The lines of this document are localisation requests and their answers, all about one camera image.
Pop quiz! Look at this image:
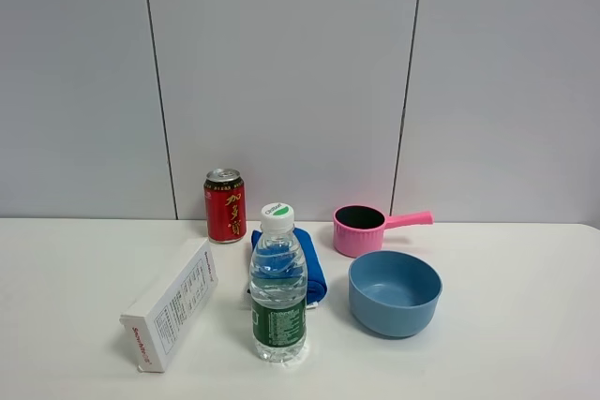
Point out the blue cloth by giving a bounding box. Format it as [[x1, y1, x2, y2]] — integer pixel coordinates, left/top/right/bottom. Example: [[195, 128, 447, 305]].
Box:
[[248, 228, 327, 309]]

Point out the red drink can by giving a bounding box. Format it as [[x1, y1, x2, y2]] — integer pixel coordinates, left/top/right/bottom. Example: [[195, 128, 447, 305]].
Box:
[[203, 169, 247, 244]]

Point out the pink toy saucepan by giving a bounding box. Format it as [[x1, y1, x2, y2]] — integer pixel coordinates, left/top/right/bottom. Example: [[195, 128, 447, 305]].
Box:
[[333, 205, 434, 258]]

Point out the clear water bottle green label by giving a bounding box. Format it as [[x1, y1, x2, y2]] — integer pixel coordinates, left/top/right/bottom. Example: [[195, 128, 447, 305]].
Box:
[[249, 202, 308, 363]]

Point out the blue plastic bowl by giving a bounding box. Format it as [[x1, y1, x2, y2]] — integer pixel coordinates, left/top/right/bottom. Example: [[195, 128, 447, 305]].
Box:
[[348, 251, 443, 339]]

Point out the white cardboard box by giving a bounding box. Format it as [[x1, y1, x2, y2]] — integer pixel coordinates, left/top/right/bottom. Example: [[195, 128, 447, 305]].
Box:
[[120, 238, 218, 373]]

